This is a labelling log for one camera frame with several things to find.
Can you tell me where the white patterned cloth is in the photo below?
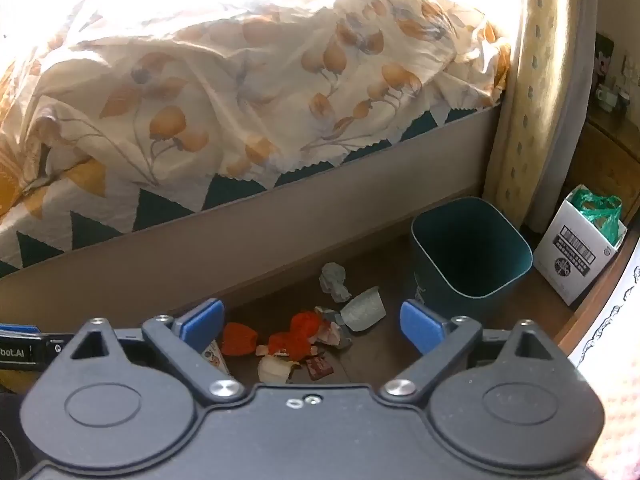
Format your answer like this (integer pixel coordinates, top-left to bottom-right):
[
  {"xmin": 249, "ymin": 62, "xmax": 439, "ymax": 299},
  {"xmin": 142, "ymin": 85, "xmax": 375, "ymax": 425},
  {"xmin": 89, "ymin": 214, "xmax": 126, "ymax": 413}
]
[{"xmin": 570, "ymin": 247, "xmax": 640, "ymax": 480}]

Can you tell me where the printed snack packet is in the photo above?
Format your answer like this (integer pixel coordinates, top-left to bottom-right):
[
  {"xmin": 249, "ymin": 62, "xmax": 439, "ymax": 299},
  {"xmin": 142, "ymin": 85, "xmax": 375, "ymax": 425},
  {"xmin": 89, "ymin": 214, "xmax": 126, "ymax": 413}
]
[{"xmin": 200, "ymin": 339, "xmax": 232, "ymax": 378}]

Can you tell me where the cream patterned curtain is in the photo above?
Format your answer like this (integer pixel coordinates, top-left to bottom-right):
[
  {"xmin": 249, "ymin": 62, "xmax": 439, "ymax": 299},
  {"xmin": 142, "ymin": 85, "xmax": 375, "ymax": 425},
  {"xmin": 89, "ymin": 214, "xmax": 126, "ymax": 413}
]
[{"xmin": 482, "ymin": 0, "xmax": 571, "ymax": 221}]

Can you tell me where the white cardboard box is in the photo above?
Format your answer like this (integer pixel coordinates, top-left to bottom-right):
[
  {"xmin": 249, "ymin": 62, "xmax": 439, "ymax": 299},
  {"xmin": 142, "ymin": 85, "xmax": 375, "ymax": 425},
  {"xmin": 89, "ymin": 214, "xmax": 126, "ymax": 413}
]
[{"xmin": 532, "ymin": 185, "xmax": 628, "ymax": 307}]

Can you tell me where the cream paper piece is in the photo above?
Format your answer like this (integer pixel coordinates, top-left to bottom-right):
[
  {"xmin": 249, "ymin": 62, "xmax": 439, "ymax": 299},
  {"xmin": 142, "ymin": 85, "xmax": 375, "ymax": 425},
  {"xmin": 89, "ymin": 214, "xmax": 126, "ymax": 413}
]
[{"xmin": 257, "ymin": 354, "xmax": 301, "ymax": 385}]

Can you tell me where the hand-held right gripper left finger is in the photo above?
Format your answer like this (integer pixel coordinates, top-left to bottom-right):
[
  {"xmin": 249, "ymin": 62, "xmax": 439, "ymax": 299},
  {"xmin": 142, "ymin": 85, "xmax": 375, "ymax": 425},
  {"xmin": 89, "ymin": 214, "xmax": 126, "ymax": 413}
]
[{"xmin": 50, "ymin": 298, "xmax": 248, "ymax": 407}]

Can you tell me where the floral cream blanket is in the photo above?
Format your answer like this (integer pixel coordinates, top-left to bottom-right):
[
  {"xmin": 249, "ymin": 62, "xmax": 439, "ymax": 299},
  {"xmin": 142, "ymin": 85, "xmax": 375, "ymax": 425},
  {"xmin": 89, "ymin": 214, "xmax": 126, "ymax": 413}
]
[{"xmin": 0, "ymin": 0, "xmax": 516, "ymax": 221}]

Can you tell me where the orange plastic bag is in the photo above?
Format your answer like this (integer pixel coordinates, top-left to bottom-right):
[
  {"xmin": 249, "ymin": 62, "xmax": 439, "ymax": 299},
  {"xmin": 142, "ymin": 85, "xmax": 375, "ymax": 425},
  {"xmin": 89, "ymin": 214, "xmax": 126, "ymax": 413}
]
[{"xmin": 267, "ymin": 311, "xmax": 326, "ymax": 361}]

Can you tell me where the orange wrapper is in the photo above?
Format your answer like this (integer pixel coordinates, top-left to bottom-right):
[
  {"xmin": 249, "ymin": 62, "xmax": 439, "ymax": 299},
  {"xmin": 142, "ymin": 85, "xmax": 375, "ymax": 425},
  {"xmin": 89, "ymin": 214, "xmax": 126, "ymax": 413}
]
[{"xmin": 221, "ymin": 322, "xmax": 259, "ymax": 357}]

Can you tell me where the red-brown small wrapper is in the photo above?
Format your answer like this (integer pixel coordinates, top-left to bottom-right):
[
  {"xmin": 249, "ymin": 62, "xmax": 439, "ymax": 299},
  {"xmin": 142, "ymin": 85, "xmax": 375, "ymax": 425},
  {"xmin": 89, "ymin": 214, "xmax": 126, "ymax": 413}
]
[{"xmin": 304, "ymin": 355, "xmax": 335, "ymax": 381}]

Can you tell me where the silver foil wrapper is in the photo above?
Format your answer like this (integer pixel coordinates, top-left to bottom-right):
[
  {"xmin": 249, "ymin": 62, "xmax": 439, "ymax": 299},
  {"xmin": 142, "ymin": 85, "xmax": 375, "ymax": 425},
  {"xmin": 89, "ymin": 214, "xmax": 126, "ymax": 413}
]
[{"xmin": 315, "ymin": 307, "xmax": 353, "ymax": 350}]

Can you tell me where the beige bed base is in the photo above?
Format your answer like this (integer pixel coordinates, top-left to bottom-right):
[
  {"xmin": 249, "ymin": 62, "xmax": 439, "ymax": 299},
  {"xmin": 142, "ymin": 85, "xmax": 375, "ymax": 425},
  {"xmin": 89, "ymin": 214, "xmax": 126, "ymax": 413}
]
[{"xmin": 0, "ymin": 105, "xmax": 503, "ymax": 323}]

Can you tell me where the wooden cabinet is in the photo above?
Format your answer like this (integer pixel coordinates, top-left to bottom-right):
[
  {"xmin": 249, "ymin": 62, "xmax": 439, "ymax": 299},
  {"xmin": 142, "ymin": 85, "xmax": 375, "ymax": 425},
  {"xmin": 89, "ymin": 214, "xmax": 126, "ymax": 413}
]
[{"xmin": 565, "ymin": 110, "xmax": 640, "ymax": 231}]

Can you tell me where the wooden bed frame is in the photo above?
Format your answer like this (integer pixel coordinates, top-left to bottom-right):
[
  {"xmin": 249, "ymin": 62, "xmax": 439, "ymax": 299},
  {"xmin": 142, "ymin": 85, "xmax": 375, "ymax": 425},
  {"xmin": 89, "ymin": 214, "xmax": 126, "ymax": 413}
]
[{"xmin": 552, "ymin": 235, "xmax": 640, "ymax": 356}]

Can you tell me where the crushed white paper cup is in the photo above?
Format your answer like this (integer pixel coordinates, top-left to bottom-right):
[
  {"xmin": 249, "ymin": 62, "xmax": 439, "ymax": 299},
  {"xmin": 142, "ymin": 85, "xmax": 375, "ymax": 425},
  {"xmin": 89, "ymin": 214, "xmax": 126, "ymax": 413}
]
[{"xmin": 341, "ymin": 286, "xmax": 387, "ymax": 333}]

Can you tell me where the teal plastic bin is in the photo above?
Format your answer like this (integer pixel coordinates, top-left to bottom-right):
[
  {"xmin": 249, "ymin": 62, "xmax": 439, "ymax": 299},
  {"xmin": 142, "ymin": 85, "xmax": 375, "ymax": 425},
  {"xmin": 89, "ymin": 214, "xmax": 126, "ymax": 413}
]
[{"xmin": 411, "ymin": 197, "xmax": 533, "ymax": 323}]

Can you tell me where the green plastic bag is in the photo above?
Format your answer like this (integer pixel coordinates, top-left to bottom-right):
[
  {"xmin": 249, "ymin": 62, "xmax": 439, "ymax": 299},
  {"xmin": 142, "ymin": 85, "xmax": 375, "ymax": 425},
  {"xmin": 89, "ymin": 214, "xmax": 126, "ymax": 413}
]
[{"xmin": 570, "ymin": 185, "xmax": 626, "ymax": 248}]

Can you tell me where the dark picture card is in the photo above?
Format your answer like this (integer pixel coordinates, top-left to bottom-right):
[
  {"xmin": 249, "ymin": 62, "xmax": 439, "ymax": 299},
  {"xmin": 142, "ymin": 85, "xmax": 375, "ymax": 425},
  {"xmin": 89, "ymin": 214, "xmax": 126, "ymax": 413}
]
[{"xmin": 595, "ymin": 32, "xmax": 616, "ymax": 83}]

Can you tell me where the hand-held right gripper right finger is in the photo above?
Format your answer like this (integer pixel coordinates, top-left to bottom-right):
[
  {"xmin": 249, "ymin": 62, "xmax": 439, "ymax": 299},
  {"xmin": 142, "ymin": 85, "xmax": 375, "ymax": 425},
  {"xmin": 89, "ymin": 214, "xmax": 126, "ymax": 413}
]
[{"xmin": 379, "ymin": 300, "xmax": 571, "ymax": 405}]

